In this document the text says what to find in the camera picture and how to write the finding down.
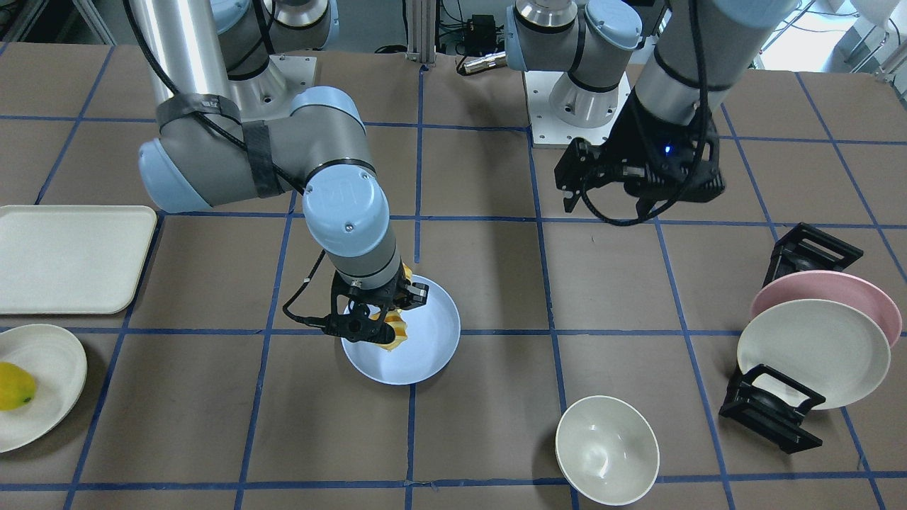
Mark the silver cable connector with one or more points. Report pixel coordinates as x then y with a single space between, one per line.
469 66

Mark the white rectangular tray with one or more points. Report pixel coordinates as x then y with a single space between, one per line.
72 259

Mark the blue plate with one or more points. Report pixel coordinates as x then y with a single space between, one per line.
433 332

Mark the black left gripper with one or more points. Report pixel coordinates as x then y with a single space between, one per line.
633 137

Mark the yellow lemon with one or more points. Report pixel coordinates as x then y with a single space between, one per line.
18 387

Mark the white plate in rack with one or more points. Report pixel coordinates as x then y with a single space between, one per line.
829 347

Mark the pink plate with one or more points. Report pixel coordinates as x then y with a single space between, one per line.
835 286

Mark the white bowl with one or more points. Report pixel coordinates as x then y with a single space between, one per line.
607 450

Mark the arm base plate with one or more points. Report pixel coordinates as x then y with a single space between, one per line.
561 111
268 95

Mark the black plate rack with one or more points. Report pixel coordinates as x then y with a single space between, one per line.
772 406

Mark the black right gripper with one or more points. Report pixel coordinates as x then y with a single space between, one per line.
417 293

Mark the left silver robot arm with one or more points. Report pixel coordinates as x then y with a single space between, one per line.
701 54

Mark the white round plate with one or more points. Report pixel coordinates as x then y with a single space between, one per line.
57 360

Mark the yellow sliced bread loaf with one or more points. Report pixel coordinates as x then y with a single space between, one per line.
394 319

